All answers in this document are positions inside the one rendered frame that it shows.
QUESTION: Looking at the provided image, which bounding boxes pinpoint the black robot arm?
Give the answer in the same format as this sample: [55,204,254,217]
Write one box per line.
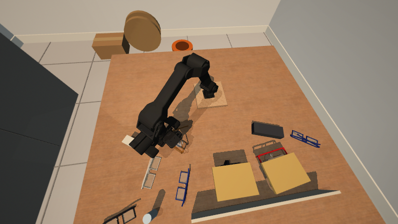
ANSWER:
[129,53,219,155]

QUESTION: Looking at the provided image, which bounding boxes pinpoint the long white flat bar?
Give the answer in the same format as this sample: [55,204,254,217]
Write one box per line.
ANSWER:
[191,189,341,223]

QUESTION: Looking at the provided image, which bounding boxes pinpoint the black rectangular glasses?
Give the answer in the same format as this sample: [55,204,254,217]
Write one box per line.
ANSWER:
[102,206,136,224]

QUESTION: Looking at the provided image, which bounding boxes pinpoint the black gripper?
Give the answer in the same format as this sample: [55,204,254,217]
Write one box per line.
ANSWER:
[144,116,181,158]

